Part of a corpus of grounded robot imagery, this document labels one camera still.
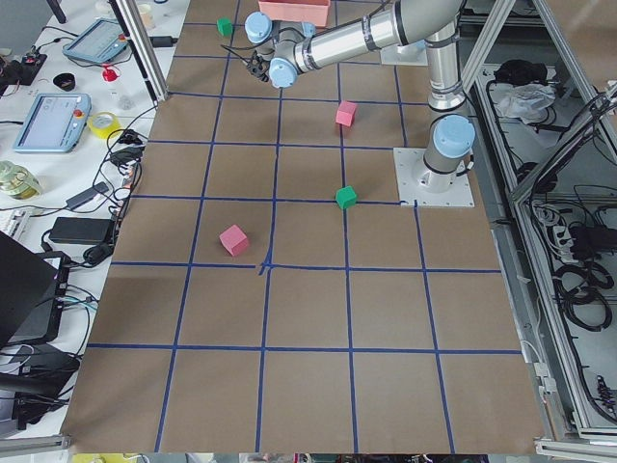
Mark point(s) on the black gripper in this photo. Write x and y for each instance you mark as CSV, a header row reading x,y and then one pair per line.
x,y
255,66

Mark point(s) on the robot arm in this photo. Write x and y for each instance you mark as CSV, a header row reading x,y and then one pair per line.
x,y
283,50

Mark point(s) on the green foam cube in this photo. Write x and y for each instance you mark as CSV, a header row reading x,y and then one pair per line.
x,y
346,197
224,26

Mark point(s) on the pink plastic bin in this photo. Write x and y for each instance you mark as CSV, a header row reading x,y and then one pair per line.
x,y
313,11

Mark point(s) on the pink foam cube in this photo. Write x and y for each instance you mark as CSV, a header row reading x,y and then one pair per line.
x,y
346,113
234,240

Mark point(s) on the blue teach pendant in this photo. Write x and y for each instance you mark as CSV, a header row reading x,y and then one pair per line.
x,y
54,123
101,43

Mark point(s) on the yellow tape roll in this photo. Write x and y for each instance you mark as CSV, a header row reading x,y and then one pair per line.
x,y
104,125

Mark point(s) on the black power brick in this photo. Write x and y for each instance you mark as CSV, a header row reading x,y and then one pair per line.
x,y
83,231

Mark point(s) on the black laptop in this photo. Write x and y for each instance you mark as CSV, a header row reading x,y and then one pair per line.
x,y
31,287

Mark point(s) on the aluminium profile post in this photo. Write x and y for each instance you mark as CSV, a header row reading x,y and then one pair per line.
x,y
129,19

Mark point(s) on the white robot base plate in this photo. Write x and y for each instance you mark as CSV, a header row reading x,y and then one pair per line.
x,y
418,186

